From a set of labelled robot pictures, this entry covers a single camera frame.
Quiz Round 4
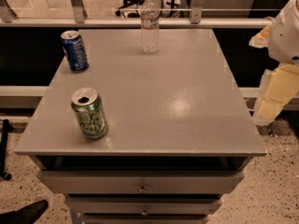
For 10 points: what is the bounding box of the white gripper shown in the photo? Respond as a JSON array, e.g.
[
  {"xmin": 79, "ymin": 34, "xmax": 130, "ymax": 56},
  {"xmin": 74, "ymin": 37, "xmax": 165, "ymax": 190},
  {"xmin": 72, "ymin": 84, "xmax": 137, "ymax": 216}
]
[{"xmin": 249, "ymin": 0, "xmax": 299, "ymax": 126}]

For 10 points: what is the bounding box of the green soda can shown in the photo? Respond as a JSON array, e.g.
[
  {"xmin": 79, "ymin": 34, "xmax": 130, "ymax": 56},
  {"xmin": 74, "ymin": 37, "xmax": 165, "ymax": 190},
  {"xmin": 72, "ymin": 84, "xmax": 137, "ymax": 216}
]
[{"xmin": 71, "ymin": 88, "xmax": 107, "ymax": 140}]

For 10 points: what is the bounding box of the blue soda can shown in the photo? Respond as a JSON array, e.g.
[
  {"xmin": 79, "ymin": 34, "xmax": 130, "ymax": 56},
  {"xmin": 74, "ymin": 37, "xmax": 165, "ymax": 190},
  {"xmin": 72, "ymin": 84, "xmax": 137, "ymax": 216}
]
[{"xmin": 61, "ymin": 30, "xmax": 89, "ymax": 72}]

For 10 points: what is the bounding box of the grey drawer cabinet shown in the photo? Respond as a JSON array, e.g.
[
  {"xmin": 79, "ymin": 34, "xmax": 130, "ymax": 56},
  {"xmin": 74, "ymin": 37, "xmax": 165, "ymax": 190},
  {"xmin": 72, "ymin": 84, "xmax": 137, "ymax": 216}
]
[{"xmin": 16, "ymin": 29, "xmax": 265, "ymax": 224}]

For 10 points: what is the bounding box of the clear plastic water bottle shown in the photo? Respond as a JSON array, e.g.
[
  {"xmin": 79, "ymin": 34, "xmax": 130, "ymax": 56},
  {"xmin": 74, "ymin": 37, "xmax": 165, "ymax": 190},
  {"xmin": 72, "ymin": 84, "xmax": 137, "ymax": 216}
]
[{"xmin": 141, "ymin": 0, "xmax": 160, "ymax": 54}]

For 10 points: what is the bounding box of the black office chair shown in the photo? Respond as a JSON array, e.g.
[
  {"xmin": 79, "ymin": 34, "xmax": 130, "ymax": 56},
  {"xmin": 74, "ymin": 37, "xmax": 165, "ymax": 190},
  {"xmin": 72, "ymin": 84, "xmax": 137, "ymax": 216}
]
[{"xmin": 115, "ymin": 0, "xmax": 148, "ymax": 19}]

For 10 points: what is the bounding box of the top drawer knob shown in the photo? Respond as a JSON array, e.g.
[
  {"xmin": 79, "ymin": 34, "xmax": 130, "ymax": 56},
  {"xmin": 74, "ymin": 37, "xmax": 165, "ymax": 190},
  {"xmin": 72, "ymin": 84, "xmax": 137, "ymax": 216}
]
[{"xmin": 137, "ymin": 184, "xmax": 148, "ymax": 194}]

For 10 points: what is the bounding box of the drawer knob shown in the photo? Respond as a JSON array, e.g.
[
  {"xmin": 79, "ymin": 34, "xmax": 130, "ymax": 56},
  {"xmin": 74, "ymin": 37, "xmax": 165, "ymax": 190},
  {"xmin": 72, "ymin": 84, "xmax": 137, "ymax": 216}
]
[
  {"xmin": 140, "ymin": 207, "xmax": 149, "ymax": 217},
  {"xmin": 137, "ymin": 184, "xmax": 148, "ymax": 194}
]

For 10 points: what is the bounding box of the metal railing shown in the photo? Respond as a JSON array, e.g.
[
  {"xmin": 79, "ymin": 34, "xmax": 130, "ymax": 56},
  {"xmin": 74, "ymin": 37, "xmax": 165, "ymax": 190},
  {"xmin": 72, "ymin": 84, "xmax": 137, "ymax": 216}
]
[{"xmin": 1, "ymin": 0, "xmax": 272, "ymax": 28}]

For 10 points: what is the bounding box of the black stand with wheel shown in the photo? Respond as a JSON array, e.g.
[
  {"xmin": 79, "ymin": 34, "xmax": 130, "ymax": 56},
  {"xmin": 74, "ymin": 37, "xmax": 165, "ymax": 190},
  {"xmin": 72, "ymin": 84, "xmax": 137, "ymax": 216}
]
[{"xmin": 0, "ymin": 119, "xmax": 13, "ymax": 181}]

